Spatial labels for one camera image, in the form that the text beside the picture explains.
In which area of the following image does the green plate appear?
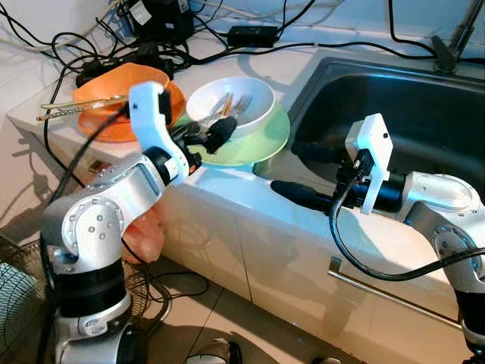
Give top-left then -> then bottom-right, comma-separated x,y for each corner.
176,102 -> 292,168

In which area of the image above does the white bowl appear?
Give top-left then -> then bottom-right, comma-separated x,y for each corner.
186,75 -> 277,142

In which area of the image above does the red plastic bag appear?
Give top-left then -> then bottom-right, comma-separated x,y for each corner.
121,205 -> 166,266

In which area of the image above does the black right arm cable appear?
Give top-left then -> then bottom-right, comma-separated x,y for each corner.
329,182 -> 485,283

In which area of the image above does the orange plate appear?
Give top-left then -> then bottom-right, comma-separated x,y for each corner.
76,80 -> 186,143

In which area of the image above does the wooden chopstick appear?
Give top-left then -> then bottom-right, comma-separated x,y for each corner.
214,91 -> 237,121

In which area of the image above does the black power adapter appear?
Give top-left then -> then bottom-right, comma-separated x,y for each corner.
227,25 -> 281,48

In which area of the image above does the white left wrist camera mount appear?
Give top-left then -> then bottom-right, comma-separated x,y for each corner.
127,80 -> 190,185

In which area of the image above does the dark metal faucet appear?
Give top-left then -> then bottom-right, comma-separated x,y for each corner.
430,0 -> 485,74

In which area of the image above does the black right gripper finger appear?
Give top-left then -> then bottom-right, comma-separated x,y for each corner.
270,180 -> 336,215
291,141 -> 351,166

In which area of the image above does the black power strip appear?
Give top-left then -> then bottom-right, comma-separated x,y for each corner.
76,42 -> 179,88

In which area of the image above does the black fan power cable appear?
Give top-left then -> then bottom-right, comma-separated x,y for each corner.
140,269 -> 211,304

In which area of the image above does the orange bowl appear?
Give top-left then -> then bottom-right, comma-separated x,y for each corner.
74,62 -> 171,115

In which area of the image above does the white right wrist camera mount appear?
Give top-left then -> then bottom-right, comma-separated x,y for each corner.
346,113 -> 394,215

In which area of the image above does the stainless steel sink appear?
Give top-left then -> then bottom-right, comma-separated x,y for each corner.
254,57 -> 485,213

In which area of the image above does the black counter cable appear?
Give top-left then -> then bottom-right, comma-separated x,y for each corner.
174,38 -> 485,65

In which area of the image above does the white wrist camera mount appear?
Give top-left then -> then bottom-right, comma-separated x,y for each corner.
127,80 -> 190,185
346,113 -> 394,215

